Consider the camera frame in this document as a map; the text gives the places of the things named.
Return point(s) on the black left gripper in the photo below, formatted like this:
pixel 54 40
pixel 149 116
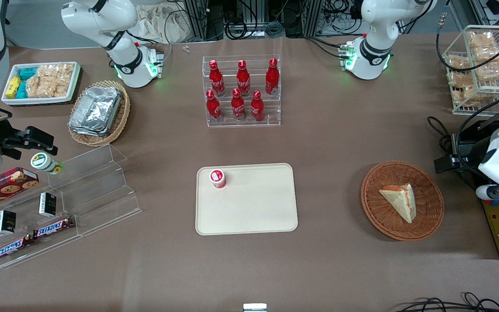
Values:
pixel 468 154

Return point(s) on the triangular sandwich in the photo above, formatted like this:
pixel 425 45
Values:
pixel 399 201

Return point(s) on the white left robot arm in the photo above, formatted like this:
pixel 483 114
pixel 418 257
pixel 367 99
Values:
pixel 375 26

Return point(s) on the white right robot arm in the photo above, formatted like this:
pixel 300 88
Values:
pixel 119 17

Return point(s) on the white rectangular snack tray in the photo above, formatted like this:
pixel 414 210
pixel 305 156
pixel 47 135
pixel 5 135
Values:
pixel 41 101

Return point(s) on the round brown wicker basket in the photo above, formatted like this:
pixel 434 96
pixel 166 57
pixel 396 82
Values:
pixel 427 216

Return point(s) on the oval wicker basket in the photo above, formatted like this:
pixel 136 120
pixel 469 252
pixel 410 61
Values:
pixel 121 117

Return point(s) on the beige plastic tray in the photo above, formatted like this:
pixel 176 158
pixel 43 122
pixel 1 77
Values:
pixel 258 203

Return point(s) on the green lid white cup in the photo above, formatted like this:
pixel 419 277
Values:
pixel 41 161

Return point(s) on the teal snack pack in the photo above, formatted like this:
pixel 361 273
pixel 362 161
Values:
pixel 27 73
pixel 22 90

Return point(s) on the red tartan cookie box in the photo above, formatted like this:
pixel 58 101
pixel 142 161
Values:
pixel 2 186

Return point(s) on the clear rice cracker bag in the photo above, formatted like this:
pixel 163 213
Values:
pixel 48 86
pixel 56 70

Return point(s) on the yellow snack pack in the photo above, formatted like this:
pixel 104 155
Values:
pixel 13 86

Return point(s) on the aluminium foil container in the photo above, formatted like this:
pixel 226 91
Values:
pixel 95 108
pixel 89 132

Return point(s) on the small black box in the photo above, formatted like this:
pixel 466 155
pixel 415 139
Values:
pixel 5 222
pixel 47 204

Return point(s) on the clear fried snack bag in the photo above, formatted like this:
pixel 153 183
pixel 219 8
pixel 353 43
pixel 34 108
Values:
pixel 459 79
pixel 492 65
pixel 481 39
pixel 474 94
pixel 457 61

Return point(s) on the clear acrylic step display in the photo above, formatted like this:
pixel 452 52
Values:
pixel 102 190

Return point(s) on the snickers chocolate bar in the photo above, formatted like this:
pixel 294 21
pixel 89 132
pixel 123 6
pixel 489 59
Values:
pixel 53 227
pixel 13 248

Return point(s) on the beige cloth bag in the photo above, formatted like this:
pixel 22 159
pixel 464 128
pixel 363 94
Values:
pixel 158 24

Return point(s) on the small white connector piece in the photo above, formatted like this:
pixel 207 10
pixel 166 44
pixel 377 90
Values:
pixel 186 49

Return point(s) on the clear acrylic bottle rack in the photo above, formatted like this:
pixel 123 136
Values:
pixel 271 110

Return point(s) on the red cola bottle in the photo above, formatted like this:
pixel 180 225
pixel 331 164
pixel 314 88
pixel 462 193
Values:
pixel 243 82
pixel 217 82
pixel 257 108
pixel 213 108
pixel 238 107
pixel 272 80

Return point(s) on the red lid white cup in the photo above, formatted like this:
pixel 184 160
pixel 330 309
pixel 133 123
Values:
pixel 217 177

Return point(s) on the aluminium profile frame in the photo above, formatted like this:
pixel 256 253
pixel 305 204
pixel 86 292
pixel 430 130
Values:
pixel 195 19
pixel 312 17

